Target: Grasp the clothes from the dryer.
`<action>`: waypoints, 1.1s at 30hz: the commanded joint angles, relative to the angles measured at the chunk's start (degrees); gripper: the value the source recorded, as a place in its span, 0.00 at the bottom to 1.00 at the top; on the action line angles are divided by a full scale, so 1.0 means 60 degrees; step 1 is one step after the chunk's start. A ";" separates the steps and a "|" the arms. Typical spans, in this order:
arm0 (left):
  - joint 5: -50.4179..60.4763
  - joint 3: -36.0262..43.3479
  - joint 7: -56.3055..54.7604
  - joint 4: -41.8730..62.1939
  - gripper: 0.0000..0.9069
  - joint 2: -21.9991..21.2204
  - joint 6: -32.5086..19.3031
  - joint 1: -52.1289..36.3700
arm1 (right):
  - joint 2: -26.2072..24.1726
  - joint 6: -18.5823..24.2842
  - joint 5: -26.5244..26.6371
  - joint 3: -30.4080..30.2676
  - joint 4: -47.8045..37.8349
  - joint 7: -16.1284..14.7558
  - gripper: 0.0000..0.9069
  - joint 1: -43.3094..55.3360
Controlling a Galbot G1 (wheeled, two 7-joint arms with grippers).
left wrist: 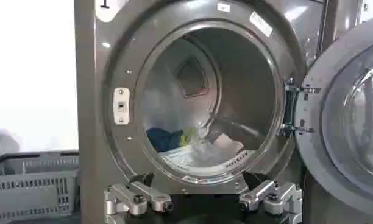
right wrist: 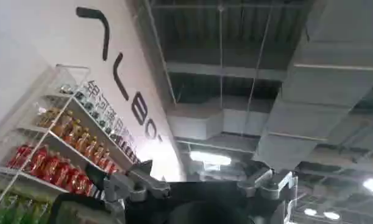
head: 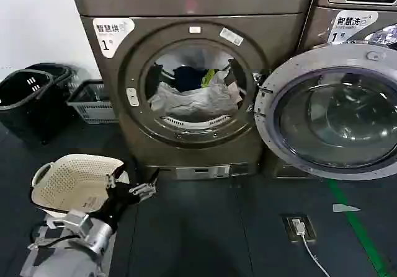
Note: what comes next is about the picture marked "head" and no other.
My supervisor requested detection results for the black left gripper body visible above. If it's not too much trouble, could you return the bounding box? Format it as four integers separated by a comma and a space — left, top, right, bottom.
92, 182, 140, 234

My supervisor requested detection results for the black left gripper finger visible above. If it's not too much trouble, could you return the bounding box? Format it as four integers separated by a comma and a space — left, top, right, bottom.
104, 162, 127, 191
128, 168, 161, 202

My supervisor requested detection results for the white perforated laundry basket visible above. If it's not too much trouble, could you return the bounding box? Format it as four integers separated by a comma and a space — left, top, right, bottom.
30, 154, 131, 216

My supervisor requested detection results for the grey slatted plastic crate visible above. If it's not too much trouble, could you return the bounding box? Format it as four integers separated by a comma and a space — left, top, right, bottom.
66, 80, 120, 125

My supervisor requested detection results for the pale grey crumpled cloth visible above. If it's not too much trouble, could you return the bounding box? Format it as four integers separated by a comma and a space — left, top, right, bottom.
148, 81, 243, 117

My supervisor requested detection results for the large black plastic basket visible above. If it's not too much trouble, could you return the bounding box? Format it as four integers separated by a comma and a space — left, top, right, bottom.
0, 69, 59, 143

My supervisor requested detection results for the dark blue garment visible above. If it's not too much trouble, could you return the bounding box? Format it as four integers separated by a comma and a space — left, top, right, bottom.
172, 66, 206, 92

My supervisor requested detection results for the yellow-green garment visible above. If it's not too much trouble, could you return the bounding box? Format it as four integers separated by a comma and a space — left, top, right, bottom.
200, 68, 220, 89

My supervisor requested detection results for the white crumpled garment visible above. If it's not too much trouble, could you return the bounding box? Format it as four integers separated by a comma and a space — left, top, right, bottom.
213, 68, 246, 104

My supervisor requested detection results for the white number label on dryer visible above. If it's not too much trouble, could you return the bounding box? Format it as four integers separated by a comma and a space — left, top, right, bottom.
92, 17, 136, 59

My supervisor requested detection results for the white power plug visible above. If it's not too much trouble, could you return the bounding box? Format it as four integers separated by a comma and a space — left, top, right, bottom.
290, 217, 306, 236

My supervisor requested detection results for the steel floor socket box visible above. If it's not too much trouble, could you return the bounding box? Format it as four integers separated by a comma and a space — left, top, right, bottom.
281, 214, 318, 244

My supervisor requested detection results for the white rectangular barcode sticker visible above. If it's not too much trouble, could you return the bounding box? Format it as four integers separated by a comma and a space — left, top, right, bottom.
219, 27, 244, 46

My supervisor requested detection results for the grey dryer with round opening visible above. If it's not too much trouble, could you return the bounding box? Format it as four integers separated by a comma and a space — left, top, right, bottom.
69, 0, 311, 182

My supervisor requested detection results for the grey triangular floor sticker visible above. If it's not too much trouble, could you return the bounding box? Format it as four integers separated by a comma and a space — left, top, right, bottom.
332, 203, 362, 213

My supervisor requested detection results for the round glass dryer door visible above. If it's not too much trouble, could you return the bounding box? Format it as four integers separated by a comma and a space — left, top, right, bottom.
252, 53, 397, 181

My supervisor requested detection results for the green floor tape strip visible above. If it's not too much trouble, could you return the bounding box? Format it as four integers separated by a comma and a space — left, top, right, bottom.
322, 177, 392, 277

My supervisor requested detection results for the grey washing machine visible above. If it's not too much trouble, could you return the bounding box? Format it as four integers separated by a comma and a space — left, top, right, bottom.
272, 0, 397, 179

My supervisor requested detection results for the white number label on washer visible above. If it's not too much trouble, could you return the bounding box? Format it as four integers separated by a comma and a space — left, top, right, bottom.
330, 10, 380, 46

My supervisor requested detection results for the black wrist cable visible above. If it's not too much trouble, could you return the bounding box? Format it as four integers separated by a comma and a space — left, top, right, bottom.
29, 232, 80, 252

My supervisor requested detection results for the white power cable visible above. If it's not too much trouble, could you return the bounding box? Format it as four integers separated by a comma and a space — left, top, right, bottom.
299, 232, 330, 277

